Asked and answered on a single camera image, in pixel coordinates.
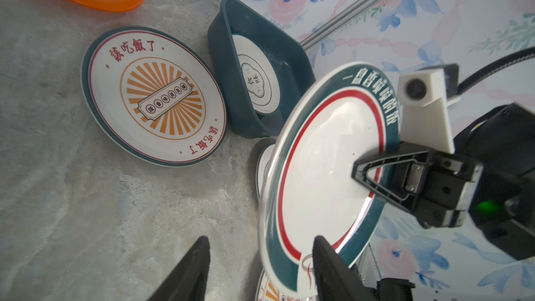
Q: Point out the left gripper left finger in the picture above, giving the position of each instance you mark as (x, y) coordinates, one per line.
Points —
(188, 280)

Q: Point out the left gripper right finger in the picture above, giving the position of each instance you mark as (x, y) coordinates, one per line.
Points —
(334, 279)

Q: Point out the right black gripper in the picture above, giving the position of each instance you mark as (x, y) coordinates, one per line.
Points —
(437, 188)

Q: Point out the white plate green red rim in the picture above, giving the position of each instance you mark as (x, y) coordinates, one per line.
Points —
(309, 190)

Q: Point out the white plate green flower outline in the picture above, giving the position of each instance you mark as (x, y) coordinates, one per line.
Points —
(260, 78)

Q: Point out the orange sunburst plate top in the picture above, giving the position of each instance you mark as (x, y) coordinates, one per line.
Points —
(153, 96)

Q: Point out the orange sunburst plate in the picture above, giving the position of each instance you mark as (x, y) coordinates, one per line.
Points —
(266, 291)
(153, 96)

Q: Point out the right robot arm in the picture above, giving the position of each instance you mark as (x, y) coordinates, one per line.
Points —
(485, 173)

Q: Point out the teal plastic bin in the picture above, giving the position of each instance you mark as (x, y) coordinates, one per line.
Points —
(289, 60)

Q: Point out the orange sunburst plate bottom centre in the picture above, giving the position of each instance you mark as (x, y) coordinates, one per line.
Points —
(266, 291)

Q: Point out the white flower-outline plate centre right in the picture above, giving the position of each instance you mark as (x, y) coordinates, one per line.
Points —
(263, 161)

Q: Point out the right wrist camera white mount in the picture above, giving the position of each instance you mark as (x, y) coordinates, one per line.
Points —
(425, 95)

